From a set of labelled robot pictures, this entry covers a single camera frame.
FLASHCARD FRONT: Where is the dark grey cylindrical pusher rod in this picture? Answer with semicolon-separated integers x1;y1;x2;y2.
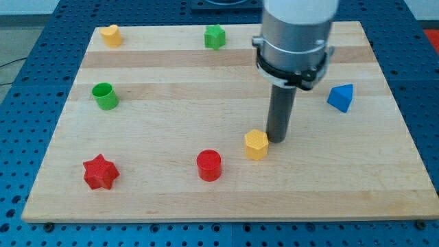
266;85;296;143

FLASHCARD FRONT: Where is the yellow hexagon block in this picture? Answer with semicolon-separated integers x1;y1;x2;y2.
244;129;269;161

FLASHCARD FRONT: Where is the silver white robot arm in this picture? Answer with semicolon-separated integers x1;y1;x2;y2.
252;0;340;143

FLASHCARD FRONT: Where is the blue triangle block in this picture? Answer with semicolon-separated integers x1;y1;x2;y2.
327;84;353;113

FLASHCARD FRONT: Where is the green star block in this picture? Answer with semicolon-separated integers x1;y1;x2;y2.
204;24;226;50

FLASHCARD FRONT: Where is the red cylinder block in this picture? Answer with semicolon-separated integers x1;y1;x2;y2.
196;150;222;182

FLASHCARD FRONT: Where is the wooden board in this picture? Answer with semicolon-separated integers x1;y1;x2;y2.
22;21;438;223

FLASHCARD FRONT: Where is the green cylinder block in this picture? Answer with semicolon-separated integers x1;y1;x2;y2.
92;82;119;110

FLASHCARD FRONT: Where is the yellow heart block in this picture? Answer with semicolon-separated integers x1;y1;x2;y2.
99;24;123;48

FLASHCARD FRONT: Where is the red star block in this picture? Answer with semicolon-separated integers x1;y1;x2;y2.
83;154;119;190

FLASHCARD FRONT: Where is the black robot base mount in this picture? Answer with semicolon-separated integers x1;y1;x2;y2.
189;0;263;12

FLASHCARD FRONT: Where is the black cable on floor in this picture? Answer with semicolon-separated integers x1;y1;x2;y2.
0;57;27;86

